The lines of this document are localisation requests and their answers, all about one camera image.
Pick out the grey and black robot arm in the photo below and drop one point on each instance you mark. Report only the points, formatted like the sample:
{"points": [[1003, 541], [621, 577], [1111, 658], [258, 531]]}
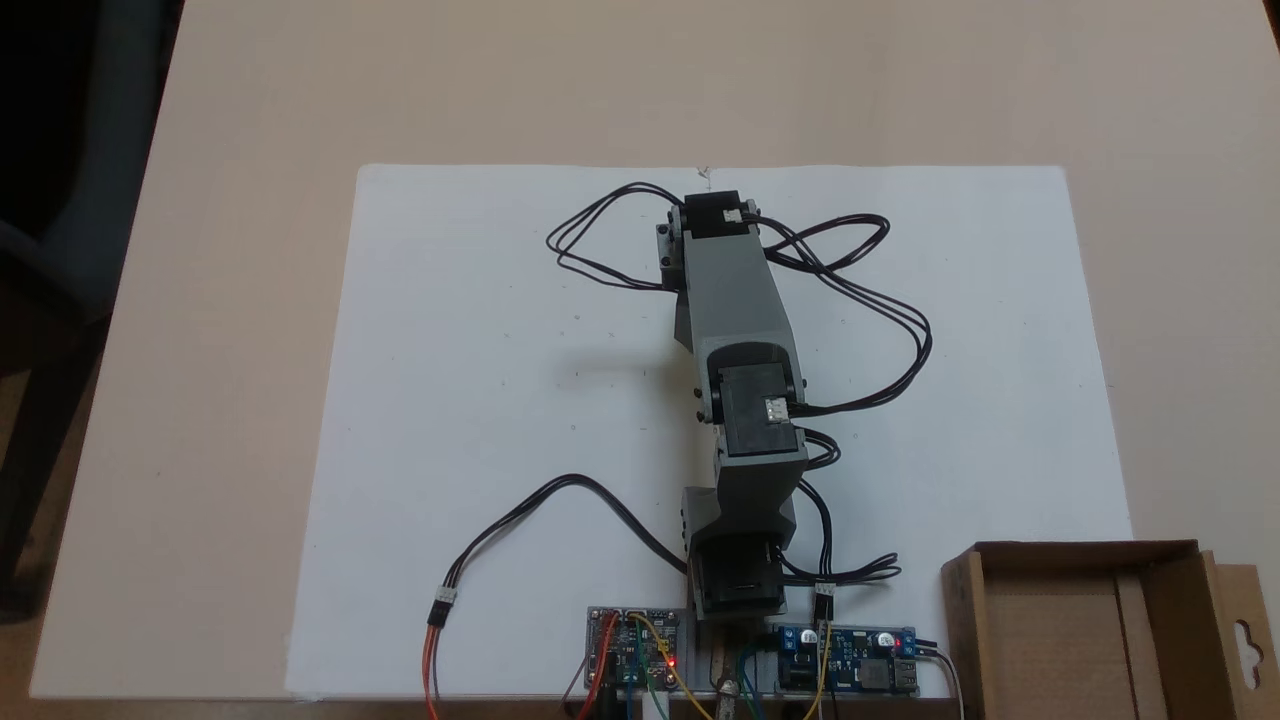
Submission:
{"points": [[735, 300]]}

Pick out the large white paper sheet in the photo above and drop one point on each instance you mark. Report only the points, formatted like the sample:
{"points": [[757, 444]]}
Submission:
{"points": [[480, 350]]}

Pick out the brown cardboard box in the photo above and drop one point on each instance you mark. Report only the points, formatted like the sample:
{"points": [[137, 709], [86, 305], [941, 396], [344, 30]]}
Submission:
{"points": [[1050, 640]]}

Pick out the blue power converter board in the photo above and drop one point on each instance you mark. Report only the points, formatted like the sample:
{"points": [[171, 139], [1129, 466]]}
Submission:
{"points": [[850, 660]]}

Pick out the motor driver circuit board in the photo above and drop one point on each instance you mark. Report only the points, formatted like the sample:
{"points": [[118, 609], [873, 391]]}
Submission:
{"points": [[625, 650]]}

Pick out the dark chair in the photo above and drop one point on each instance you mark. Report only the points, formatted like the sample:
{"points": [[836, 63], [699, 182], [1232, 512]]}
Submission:
{"points": [[60, 250]]}

